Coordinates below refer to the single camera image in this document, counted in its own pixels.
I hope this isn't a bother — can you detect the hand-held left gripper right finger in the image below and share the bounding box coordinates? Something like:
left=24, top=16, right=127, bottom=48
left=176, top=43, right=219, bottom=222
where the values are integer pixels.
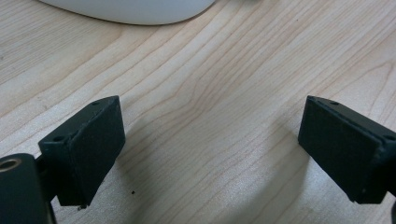
left=297, top=94, right=396, bottom=205

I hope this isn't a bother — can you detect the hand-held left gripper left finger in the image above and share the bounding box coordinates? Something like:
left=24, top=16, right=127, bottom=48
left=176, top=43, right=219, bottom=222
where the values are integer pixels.
left=37, top=95, right=127, bottom=208

